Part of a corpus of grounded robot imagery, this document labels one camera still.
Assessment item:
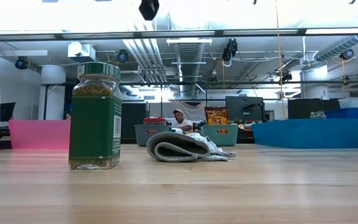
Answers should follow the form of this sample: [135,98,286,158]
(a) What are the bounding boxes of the orange taco seasoning packet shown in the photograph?
[204,106,229,134]

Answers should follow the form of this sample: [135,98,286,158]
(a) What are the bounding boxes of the green lid spice jar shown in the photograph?
[68,61,123,170]

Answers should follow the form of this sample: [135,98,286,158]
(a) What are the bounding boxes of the white ceiling unit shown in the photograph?
[67,41,96,63]

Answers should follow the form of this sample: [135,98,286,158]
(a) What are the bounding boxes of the gray hanging cloth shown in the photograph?
[149,101,207,133]

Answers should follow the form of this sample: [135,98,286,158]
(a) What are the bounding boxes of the tall black cabinet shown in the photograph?
[121,102,149,144]

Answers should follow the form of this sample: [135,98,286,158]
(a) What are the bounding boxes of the person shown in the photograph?
[170,108,195,133]

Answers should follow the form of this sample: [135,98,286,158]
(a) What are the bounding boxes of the black bag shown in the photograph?
[190,120,208,134]

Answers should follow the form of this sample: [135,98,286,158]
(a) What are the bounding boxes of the dark teal plastic bin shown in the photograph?
[135,124,173,147]

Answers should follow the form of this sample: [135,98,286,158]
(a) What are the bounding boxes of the black computer monitor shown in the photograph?
[0,101,16,123]
[224,95,265,123]

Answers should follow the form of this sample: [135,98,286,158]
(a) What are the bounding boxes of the folded gray towel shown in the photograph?
[145,131,237,163]

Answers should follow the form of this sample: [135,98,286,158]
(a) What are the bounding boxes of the light teal plastic bin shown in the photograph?
[200,124,239,147]

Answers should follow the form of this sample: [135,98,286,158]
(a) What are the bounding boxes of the pink red plastic tray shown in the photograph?
[8,119,71,150]

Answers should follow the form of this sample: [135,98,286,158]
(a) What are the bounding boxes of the black partition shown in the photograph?
[287,98,341,119]

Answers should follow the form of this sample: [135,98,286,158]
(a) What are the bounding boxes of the blue plastic tray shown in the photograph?
[252,118,358,149]

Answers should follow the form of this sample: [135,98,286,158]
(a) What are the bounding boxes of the blue storage bin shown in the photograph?
[324,107,358,119]

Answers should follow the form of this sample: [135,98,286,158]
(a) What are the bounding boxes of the clear plastic bin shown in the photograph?
[337,97,358,109]

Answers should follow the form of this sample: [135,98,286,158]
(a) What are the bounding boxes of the black ceiling camera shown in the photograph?
[221,38,239,62]
[116,49,129,63]
[339,49,355,61]
[14,55,30,70]

